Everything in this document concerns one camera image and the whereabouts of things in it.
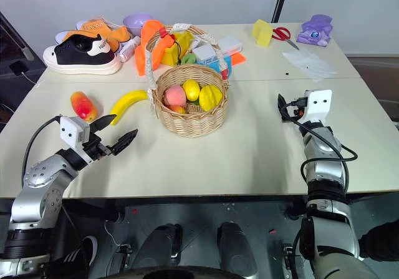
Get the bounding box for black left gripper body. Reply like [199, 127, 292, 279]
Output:
[82, 134, 113, 162]

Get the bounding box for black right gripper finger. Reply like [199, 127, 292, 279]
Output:
[279, 106, 296, 124]
[277, 93, 292, 110]

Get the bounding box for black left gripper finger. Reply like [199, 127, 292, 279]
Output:
[110, 129, 139, 156]
[89, 114, 118, 134]

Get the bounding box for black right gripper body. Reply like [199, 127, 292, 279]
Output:
[289, 97, 310, 122]

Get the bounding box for yellow star fruit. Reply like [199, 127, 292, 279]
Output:
[198, 84, 224, 112]

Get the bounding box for red yellow mango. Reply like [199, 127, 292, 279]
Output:
[69, 91, 99, 122]

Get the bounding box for yellow banana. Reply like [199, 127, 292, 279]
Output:
[109, 89, 149, 126]

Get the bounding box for clear plastic bag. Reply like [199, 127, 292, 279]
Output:
[281, 48, 340, 83]

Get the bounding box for orange flat card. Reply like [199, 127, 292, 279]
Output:
[229, 52, 248, 67]

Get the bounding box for blue plastic piece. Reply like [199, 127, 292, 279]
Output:
[202, 55, 235, 81]

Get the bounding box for pink peach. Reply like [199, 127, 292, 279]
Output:
[163, 85, 188, 107]

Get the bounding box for yellow sponge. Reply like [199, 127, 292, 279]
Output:
[251, 19, 274, 47]

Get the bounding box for black white sneaker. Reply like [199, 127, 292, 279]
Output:
[42, 34, 123, 75]

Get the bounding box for white pink bottle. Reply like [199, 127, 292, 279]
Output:
[117, 36, 142, 63]

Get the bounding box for white flat box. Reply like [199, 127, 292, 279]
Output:
[218, 36, 244, 56]

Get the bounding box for purple plastic bag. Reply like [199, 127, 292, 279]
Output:
[296, 14, 335, 47]

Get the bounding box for yellow lemon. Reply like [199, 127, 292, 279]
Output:
[182, 79, 201, 102]

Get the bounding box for orange white sneaker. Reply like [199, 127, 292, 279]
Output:
[75, 17, 132, 52]

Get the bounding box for white blue box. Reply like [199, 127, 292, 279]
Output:
[191, 44, 219, 65]

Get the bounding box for white shoe sole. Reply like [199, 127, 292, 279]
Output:
[54, 30, 79, 43]

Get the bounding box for orange cloth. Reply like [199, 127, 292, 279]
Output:
[134, 19, 176, 77]

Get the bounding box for black slanted pole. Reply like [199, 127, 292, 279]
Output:
[271, 0, 292, 24]

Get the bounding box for black striped shoe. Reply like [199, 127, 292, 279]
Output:
[64, 235, 99, 275]

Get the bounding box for green toy piece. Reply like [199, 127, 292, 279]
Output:
[181, 52, 199, 66]

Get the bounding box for purple bowl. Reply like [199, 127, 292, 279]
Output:
[122, 12, 155, 37]

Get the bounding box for yellow toy block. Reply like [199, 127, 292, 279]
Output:
[160, 30, 195, 67]

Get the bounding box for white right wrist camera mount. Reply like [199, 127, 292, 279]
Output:
[303, 89, 332, 124]

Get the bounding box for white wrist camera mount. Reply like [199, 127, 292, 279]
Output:
[303, 89, 332, 124]
[59, 115, 92, 152]

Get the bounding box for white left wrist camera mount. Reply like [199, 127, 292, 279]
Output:
[59, 115, 92, 152]

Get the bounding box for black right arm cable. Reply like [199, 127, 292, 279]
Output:
[292, 119, 358, 202]

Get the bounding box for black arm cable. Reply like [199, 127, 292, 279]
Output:
[292, 119, 358, 202]
[22, 115, 63, 185]

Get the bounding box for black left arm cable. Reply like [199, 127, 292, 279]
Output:
[22, 115, 63, 185]

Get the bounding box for wicker basket with handle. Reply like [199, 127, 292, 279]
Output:
[145, 22, 232, 139]

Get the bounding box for red handled scissors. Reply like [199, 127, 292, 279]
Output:
[271, 26, 300, 51]

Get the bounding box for black phone with cable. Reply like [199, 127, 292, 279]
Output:
[8, 61, 39, 85]

